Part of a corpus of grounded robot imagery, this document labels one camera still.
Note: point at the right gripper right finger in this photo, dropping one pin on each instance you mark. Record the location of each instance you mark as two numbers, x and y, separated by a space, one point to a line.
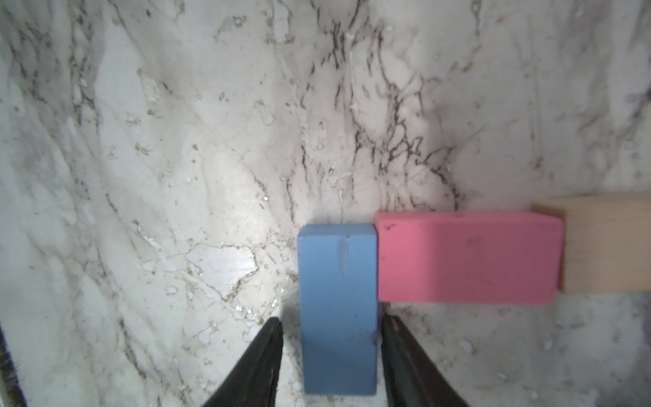
411 377

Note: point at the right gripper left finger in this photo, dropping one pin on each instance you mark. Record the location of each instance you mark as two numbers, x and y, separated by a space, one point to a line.
254 379

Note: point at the pink block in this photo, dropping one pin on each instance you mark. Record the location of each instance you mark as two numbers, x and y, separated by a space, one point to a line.
486 258

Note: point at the light blue block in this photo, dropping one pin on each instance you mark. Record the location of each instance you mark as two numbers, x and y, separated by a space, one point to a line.
337 267

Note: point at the natural wood block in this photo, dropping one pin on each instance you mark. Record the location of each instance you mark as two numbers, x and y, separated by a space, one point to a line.
607 242

